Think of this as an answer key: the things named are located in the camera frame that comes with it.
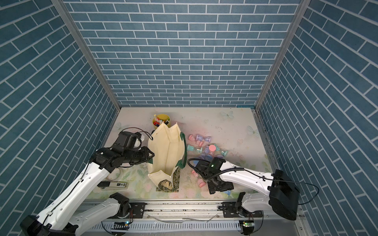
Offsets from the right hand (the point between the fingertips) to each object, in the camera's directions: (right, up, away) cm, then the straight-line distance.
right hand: (219, 191), depth 76 cm
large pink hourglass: (-3, +20, +11) cm, 23 cm away
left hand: (-32, +19, -3) cm, 38 cm away
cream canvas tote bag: (-30, +20, +21) cm, 42 cm away
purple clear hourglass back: (-9, +25, +23) cm, 35 cm away
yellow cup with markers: (-37, +38, +20) cm, 57 cm away
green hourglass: (-16, +19, +19) cm, 31 cm away
